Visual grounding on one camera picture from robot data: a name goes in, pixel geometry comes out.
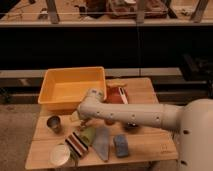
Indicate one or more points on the yellow plastic tray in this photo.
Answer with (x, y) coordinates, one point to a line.
(64, 88)

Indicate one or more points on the blue sponge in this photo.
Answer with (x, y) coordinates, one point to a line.
(121, 146)

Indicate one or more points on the green cup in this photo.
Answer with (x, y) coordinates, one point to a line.
(87, 135)

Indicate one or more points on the white round lid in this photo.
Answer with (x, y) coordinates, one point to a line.
(59, 155)

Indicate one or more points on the striped cloth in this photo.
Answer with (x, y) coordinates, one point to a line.
(77, 145)

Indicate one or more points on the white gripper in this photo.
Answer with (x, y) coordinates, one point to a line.
(74, 117)

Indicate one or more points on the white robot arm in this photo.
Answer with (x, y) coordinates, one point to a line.
(193, 122)

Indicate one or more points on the small metal cup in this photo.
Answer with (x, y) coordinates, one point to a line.
(54, 123)

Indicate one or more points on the wooden folding table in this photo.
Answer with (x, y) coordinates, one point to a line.
(146, 144)

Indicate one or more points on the dark round bowl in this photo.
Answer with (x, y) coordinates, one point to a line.
(130, 126)

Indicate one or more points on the orange red box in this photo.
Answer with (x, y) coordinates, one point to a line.
(116, 93)

